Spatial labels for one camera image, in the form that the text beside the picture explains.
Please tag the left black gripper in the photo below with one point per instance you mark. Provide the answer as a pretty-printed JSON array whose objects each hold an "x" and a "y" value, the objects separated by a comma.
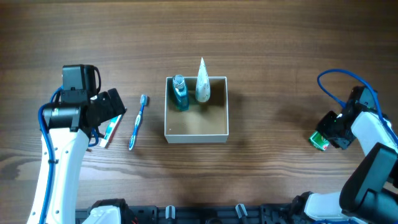
[{"x": 111, "y": 104}]

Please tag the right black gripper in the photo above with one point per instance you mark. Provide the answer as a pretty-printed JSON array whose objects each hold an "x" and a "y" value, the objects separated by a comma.
[{"x": 327, "y": 128}]

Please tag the green soap box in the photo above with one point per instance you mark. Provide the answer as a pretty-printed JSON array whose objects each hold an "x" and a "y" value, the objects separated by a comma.
[{"x": 318, "y": 141}]

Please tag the blue mouthwash bottle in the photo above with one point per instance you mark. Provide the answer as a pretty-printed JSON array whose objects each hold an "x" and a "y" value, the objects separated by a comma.
[{"x": 180, "y": 92}]

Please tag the white lotion tube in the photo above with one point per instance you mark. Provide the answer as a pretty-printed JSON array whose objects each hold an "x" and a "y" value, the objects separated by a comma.
[{"x": 202, "y": 91}]

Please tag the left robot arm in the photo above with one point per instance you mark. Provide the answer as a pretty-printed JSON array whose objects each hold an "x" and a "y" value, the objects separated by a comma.
[{"x": 68, "y": 122}]

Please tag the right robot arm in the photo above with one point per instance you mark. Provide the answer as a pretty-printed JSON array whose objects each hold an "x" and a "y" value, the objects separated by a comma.
[{"x": 363, "y": 198}]

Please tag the teal red toothpaste tube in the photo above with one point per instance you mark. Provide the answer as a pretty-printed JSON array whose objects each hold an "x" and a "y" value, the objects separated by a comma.
[{"x": 110, "y": 131}]

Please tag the blue white toothbrush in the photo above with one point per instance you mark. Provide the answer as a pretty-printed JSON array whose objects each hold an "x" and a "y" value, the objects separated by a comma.
[{"x": 143, "y": 102}]

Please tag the white cardboard open box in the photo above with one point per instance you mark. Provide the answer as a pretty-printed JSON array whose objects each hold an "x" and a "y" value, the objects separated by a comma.
[{"x": 202, "y": 122}]

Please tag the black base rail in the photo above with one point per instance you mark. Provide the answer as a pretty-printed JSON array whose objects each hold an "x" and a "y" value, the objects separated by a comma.
[{"x": 263, "y": 214}]

